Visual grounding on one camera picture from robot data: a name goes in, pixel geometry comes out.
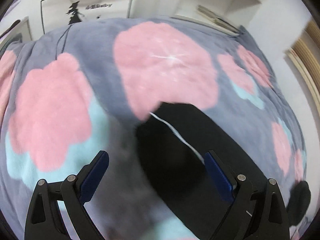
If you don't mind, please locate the black jacket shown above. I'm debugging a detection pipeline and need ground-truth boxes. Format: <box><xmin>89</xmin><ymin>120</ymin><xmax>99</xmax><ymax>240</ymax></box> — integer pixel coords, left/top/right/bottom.
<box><xmin>136</xmin><ymin>103</ymin><xmax>302</xmax><ymax>239</ymax></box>

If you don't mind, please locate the white paper shopping bag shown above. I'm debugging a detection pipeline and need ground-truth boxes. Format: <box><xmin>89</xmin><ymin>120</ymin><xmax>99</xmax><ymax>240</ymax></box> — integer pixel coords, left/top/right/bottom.
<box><xmin>41</xmin><ymin>0</ymin><xmax>132</xmax><ymax>33</ymax></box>

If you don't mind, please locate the beige striped curtain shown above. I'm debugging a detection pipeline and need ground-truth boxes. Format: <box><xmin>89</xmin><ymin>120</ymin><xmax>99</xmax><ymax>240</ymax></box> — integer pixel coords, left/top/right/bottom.
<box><xmin>286</xmin><ymin>20</ymin><xmax>319</xmax><ymax>105</ymax></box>

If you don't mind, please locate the white bookshelf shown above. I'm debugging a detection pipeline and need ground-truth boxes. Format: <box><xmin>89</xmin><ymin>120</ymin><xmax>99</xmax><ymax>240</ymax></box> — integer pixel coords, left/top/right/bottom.
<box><xmin>173</xmin><ymin>0</ymin><xmax>261</xmax><ymax>35</ymax></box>

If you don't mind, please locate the grey pink floral blanket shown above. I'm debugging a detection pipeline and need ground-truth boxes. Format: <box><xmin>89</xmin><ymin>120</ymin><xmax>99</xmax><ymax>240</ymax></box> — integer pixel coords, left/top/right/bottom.
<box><xmin>1</xmin><ymin>18</ymin><xmax>310</xmax><ymax>239</ymax></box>

